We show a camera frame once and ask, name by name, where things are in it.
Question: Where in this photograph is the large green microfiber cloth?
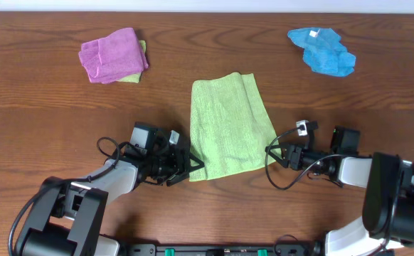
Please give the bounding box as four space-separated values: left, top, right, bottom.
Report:
189 72 276 182

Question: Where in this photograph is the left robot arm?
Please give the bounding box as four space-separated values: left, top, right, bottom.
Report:
8 123 205 256

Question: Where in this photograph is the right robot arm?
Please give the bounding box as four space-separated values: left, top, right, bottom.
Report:
265 120 414 255

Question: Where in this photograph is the green folded cloth under purple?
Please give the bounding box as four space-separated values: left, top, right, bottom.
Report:
118 40 149 83

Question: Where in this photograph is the blue crumpled cloth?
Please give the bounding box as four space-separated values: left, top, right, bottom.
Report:
287 27 356 77

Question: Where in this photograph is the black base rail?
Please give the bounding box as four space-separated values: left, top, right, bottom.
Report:
117 242 326 256

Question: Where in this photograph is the left black cable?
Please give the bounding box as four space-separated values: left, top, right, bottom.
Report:
7 137 129 256

